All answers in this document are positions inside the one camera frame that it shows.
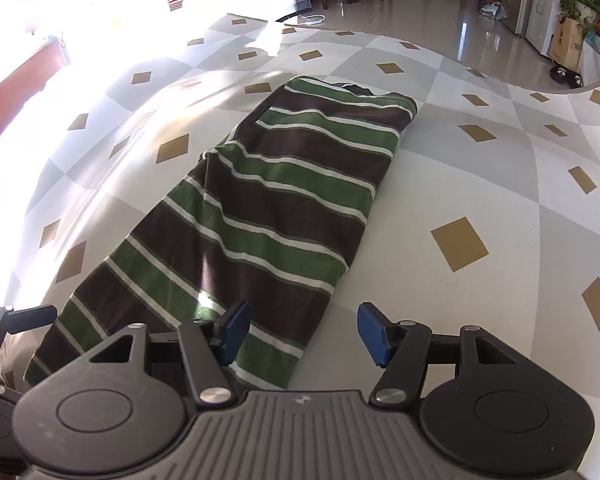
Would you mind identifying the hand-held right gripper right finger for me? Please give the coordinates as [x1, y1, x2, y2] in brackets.
[357, 301, 532, 408]

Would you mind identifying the reddish wooden cabinet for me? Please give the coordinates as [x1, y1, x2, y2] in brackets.
[0, 40, 71, 171]

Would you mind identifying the small white freezer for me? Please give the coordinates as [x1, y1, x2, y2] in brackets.
[525, 0, 581, 59]

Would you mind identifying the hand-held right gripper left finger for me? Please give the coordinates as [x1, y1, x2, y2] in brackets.
[88, 299, 252, 408]

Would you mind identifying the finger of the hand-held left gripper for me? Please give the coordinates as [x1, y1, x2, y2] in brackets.
[3, 304, 59, 334]

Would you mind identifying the cardboard box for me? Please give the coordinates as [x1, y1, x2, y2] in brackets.
[550, 17, 584, 71]

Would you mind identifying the grey white checkered table cover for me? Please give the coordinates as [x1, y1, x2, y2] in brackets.
[0, 12, 600, 480]

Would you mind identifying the green brown striped t-shirt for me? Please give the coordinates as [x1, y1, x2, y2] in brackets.
[24, 75, 419, 391]

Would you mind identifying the plastic bag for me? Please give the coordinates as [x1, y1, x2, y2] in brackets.
[479, 1, 511, 22]

